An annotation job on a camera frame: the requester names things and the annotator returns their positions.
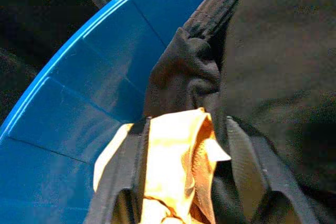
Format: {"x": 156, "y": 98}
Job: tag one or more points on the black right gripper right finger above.
{"x": 249, "y": 161}

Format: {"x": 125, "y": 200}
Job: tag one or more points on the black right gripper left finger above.
{"x": 126, "y": 166}

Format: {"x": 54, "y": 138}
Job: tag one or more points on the orange cloth garment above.
{"x": 170, "y": 155}

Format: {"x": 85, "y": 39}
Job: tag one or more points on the blue plastic laundry basket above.
{"x": 86, "y": 98}

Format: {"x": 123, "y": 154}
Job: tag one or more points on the black cloth garment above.
{"x": 262, "y": 64}

